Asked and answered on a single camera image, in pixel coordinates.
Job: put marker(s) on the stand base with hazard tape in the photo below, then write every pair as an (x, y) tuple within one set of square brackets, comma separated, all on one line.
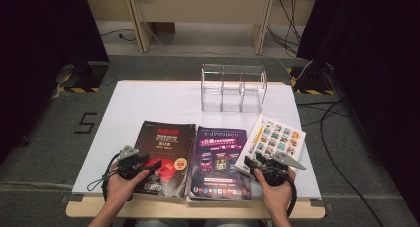
[(89, 76), (313, 83)]

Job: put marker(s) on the clear acrylic book rack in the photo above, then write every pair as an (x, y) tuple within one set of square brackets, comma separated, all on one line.
[(231, 88)]

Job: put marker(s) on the black curtain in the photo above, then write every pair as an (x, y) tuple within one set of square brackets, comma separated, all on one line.
[(373, 55), (39, 55)]

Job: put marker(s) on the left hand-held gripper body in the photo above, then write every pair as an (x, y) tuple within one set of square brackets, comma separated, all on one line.
[(128, 154)]

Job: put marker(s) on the person's left hand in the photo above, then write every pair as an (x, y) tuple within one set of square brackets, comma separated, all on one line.
[(120, 190)]

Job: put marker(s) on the white book with colourful pictures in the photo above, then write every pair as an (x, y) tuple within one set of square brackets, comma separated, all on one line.
[(275, 137)]

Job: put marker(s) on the purple magazine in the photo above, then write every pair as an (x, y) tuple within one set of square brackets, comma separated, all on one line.
[(219, 164)]

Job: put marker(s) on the dark brown and red magazine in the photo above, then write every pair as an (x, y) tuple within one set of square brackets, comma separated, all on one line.
[(170, 144)]

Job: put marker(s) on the light wooden table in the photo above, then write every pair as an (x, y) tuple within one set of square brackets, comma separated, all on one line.
[(198, 208)]

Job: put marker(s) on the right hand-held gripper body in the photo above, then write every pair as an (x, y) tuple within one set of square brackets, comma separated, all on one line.
[(277, 174)]

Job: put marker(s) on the person's right hand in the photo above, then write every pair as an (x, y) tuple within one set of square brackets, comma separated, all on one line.
[(277, 199)]

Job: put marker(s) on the beige wooden desk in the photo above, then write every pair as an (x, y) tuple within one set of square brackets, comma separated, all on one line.
[(198, 9)]

